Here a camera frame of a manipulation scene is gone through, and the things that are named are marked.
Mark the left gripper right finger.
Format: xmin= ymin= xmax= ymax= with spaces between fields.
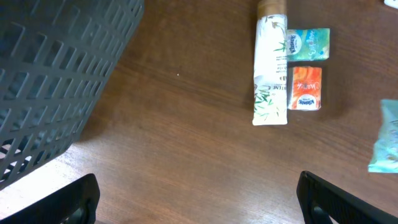
xmin=297 ymin=170 xmax=397 ymax=224

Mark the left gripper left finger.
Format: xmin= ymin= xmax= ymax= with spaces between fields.
xmin=1 ymin=174 xmax=100 ymax=224

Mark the grey plastic mesh basket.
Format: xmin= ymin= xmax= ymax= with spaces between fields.
xmin=1 ymin=0 xmax=144 ymax=188

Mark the white bamboo print tube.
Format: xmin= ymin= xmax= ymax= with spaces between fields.
xmin=252 ymin=0 xmax=287 ymax=126

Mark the teal blue tissue pack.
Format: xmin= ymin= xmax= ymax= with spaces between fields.
xmin=287 ymin=28 xmax=330 ymax=62

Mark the teal wet wipes pack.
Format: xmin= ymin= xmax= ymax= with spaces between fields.
xmin=368 ymin=100 xmax=397 ymax=174

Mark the orange tissue pack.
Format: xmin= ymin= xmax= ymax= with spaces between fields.
xmin=288 ymin=67 xmax=322 ymax=111

